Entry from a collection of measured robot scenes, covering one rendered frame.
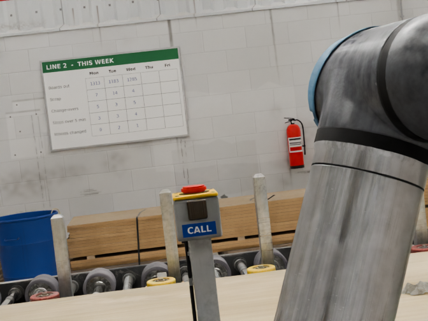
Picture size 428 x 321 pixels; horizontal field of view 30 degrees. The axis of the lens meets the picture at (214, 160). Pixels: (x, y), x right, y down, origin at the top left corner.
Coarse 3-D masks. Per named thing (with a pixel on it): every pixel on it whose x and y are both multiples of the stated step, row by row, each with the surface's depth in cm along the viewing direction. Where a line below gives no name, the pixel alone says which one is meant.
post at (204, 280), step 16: (192, 240) 125; (208, 240) 125; (192, 256) 125; (208, 256) 125; (192, 272) 125; (208, 272) 125; (192, 288) 127; (208, 288) 125; (192, 304) 127; (208, 304) 125; (208, 320) 126
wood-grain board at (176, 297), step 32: (416, 256) 217; (160, 288) 213; (224, 288) 204; (256, 288) 200; (0, 320) 196; (32, 320) 192; (64, 320) 188; (96, 320) 184; (128, 320) 181; (160, 320) 178; (192, 320) 174; (224, 320) 171; (256, 320) 168; (416, 320) 155
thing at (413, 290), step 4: (408, 284) 177; (416, 284) 180; (420, 284) 177; (424, 284) 177; (404, 288) 178; (408, 288) 177; (412, 288) 177; (416, 288) 177; (420, 288) 175; (424, 288) 176; (404, 292) 177; (408, 292) 176; (412, 292) 175; (416, 292) 174; (420, 292) 174; (424, 292) 174
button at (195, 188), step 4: (184, 188) 125; (188, 188) 125; (192, 188) 124; (196, 188) 124; (200, 188) 124; (204, 188) 125; (184, 192) 125; (188, 192) 125; (192, 192) 124; (196, 192) 125
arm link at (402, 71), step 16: (400, 32) 69; (416, 32) 68; (400, 48) 68; (416, 48) 67; (400, 64) 68; (416, 64) 66; (400, 80) 68; (416, 80) 66; (400, 96) 68; (416, 96) 67; (400, 112) 69; (416, 112) 68; (416, 128) 69
